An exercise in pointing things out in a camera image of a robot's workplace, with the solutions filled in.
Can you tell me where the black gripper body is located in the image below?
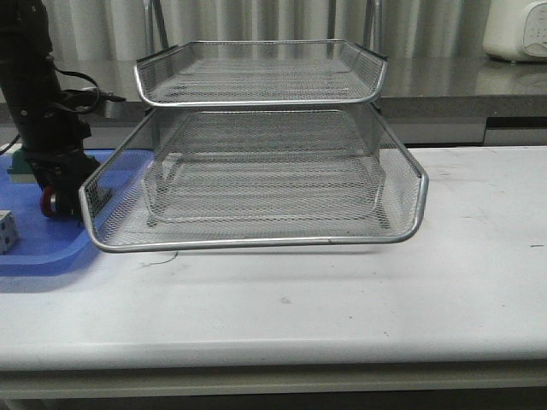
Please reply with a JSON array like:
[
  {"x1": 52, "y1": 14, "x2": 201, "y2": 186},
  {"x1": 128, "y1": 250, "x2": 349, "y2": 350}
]
[{"x1": 21, "y1": 108, "x2": 99, "y2": 220}]

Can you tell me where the red emergency stop button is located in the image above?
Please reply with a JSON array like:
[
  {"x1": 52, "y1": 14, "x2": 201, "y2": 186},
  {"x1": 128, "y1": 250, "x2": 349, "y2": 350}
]
[{"x1": 39, "y1": 185, "x2": 56, "y2": 218}]

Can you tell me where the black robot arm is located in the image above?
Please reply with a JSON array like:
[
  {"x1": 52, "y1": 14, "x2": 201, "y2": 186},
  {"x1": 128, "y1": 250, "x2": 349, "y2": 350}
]
[{"x1": 1, "y1": 1, "x2": 101, "y2": 218}]

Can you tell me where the mesh tray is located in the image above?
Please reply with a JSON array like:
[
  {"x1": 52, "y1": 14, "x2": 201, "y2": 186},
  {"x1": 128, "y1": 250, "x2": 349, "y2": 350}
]
[
  {"x1": 134, "y1": 39, "x2": 387, "y2": 108},
  {"x1": 79, "y1": 104, "x2": 429, "y2": 253},
  {"x1": 143, "y1": 154, "x2": 385, "y2": 222}
]

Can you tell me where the grey back counter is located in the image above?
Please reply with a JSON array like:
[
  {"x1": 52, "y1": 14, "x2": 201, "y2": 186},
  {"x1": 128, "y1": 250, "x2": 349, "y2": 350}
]
[{"x1": 58, "y1": 57, "x2": 546, "y2": 149}]

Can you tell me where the blue plastic tray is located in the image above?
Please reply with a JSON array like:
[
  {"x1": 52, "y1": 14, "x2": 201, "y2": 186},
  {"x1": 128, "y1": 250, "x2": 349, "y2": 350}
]
[{"x1": 0, "y1": 149, "x2": 154, "y2": 267}]

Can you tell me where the white appliance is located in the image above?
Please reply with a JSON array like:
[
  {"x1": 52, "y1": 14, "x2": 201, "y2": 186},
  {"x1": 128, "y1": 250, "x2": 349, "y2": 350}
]
[{"x1": 483, "y1": 0, "x2": 546, "y2": 63}]

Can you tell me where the white circuit breaker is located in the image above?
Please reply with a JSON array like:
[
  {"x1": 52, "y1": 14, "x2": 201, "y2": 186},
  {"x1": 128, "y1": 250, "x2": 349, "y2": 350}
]
[{"x1": 0, "y1": 210, "x2": 19, "y2": 255}]

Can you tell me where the thin wire scrap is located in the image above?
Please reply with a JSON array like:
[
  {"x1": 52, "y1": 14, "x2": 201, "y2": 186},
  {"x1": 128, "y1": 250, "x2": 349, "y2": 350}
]
[{"x1": 140, "y1": 251, "x2": 179, "y2": 267}]

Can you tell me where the green electrical module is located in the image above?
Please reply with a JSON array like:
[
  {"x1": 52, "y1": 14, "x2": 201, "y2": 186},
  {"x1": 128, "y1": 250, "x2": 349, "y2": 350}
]
[{"x1": 7, "y1": 149, "x2": 36, "y2": 184}]

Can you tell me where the silver rack frame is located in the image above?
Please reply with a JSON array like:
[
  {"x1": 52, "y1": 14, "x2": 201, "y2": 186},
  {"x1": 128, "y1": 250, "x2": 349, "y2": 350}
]
[{"x1": 142, "y1": 0, "x2": 391, "y2": 230}]

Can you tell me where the black cable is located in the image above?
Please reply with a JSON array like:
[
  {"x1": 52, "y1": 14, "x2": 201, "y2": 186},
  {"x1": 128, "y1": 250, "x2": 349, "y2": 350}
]
[{"x1": 53, "y1": 67, "x2": 127, "y2": 116}]

